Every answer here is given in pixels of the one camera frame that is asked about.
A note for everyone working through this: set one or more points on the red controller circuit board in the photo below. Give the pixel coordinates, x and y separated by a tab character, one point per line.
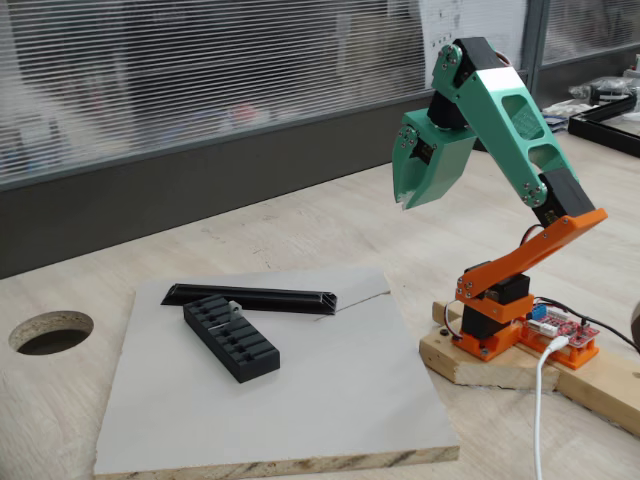
570	327

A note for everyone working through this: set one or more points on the long black profile rail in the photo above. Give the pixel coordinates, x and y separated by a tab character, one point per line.
270	299

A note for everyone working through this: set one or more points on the clear bag of parts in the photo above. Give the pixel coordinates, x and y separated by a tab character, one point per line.
605	87

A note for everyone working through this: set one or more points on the grey window frame post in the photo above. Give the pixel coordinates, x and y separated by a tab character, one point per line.
535	45

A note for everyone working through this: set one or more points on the stack of white papers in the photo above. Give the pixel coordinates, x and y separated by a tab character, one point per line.
562	112

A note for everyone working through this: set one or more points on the black ridged plastic block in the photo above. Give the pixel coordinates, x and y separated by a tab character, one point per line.
235	345

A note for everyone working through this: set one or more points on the grey plywood board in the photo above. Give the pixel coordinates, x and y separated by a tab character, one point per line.
300	400

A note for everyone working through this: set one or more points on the long wooden plank with holes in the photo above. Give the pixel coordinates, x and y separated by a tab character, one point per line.
600	385

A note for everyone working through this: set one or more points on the white plastic bracket with hole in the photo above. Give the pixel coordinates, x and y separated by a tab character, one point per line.
235	308

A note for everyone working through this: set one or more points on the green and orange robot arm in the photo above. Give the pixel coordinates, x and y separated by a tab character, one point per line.
515	125

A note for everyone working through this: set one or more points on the light wooden base block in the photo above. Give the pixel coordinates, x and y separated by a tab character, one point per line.
490	372

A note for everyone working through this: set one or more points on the black rectangular frame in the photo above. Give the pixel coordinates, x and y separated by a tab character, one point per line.
600	127

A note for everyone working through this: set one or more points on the white paper sheet on glass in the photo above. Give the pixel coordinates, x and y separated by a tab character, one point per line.
465	20

